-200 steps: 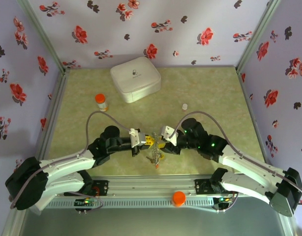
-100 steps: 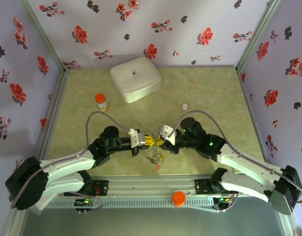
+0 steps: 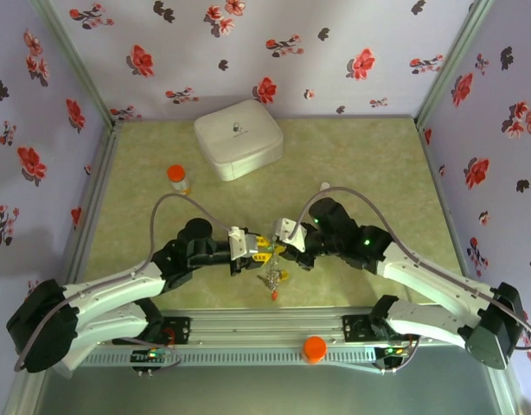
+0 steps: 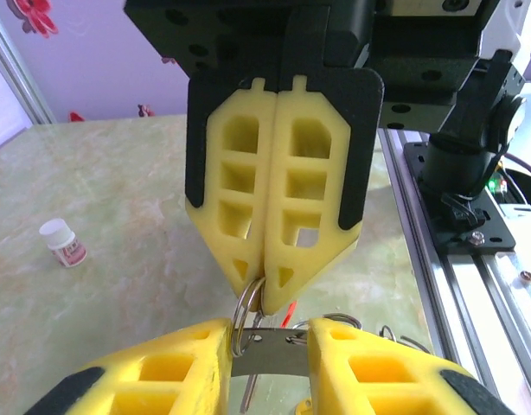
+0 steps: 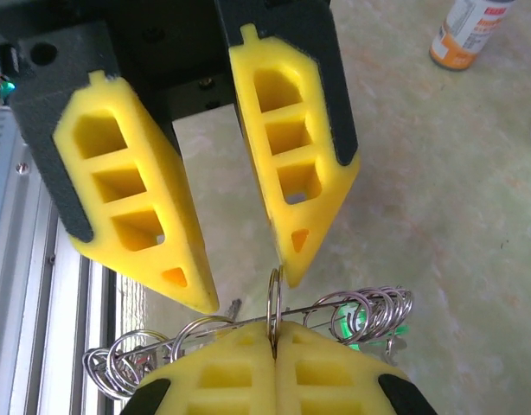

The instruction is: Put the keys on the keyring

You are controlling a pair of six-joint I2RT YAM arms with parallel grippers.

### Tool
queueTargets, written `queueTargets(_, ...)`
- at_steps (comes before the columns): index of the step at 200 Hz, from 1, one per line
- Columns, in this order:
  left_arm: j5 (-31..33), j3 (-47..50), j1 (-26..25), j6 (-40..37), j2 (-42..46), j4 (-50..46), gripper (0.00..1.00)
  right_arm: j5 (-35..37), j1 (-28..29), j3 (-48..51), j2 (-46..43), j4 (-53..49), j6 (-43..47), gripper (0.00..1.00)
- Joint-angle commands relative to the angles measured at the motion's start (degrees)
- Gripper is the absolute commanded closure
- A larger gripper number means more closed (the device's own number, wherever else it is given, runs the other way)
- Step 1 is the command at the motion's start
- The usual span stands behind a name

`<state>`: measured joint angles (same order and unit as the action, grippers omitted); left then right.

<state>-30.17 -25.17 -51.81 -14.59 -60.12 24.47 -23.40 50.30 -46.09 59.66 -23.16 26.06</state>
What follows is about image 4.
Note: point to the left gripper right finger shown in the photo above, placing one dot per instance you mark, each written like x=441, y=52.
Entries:
x=378, y=350

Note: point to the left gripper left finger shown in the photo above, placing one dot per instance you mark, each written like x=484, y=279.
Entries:
x=170, y=350

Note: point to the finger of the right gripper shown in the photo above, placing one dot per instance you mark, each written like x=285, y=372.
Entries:
x=200, y=151
x=356, y=129

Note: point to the metal disc keyring with rings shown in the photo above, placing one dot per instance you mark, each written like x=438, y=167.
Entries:
x=270, y=352

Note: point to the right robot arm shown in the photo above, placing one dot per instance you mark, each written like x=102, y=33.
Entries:
x=464, y=173

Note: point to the small white cap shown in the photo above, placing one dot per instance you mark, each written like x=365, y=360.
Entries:
x=62, y=244

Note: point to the small circuit board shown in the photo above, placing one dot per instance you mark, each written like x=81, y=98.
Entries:
x=514, y=190

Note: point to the aluminium table edge rail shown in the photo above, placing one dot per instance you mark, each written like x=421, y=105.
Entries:
x=464, y=302

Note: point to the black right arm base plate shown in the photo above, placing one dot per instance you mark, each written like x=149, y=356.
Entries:
x=494, y=233

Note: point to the grey aluminium frame post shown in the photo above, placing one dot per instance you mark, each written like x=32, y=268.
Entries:
x=19, y=73

